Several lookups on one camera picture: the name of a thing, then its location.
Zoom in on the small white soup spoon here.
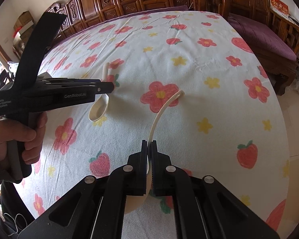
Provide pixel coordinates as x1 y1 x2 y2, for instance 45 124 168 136
89 63 110 122

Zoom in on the carved wooden bench backrest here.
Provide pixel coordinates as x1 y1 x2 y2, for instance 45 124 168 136
45 0 269 40

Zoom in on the cardboard box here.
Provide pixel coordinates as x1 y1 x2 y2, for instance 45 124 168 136
13 10 36 39

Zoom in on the wooden armchair frame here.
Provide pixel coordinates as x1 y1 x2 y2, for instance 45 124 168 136
264 5 299 95

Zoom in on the floral strawberry printed cloth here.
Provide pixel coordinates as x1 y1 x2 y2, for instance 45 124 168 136
20 10 293 239

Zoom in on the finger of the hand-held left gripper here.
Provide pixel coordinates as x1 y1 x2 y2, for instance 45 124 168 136
43 78 102 83
62 82 114 94

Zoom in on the purple seat cushion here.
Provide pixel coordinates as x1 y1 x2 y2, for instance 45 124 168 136
228 12 297 61

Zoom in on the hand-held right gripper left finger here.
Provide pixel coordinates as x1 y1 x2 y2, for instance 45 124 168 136
17 140 148 239

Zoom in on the red wall calendar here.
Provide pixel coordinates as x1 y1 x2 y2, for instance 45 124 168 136
269 0 290 20

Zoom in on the person's left hand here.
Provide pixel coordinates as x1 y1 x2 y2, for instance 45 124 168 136
0 112 48 165

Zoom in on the clear plastic bag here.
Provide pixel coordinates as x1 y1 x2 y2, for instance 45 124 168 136
7 61 22 80

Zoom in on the white plastic rice ladle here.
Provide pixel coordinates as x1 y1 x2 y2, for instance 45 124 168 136
125 90 185 215

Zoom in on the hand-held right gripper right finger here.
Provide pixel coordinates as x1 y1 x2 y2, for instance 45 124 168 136
149 141 281 239

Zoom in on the person's dark clothing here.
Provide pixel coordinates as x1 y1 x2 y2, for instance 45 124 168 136
0 180 39 239

